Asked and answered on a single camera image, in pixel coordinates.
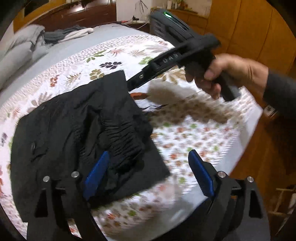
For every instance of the wooden wardrobe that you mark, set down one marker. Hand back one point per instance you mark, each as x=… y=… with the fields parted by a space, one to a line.
x=249 y=29

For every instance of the grey pillow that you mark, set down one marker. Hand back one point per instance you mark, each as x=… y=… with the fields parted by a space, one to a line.
x=25 y=48

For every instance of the dark sleeved right forearm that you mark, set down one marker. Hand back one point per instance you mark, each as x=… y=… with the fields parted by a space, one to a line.
x=280 y=94

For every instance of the grey and white clothes pile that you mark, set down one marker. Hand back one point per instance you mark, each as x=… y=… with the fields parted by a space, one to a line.
x=63 y=35

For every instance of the floral quilted bedspread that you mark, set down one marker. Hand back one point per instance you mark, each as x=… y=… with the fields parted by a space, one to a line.
x=196 y=129

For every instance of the person's right hand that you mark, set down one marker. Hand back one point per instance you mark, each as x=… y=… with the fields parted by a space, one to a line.
x=246 y=72

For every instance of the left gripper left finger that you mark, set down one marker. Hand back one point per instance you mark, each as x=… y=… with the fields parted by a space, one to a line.
x=62 y=213

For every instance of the black pants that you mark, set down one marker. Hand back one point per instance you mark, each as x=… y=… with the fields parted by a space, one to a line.
x=71 y=132

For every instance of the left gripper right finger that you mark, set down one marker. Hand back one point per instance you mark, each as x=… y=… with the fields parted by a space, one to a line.
x=233 y=209

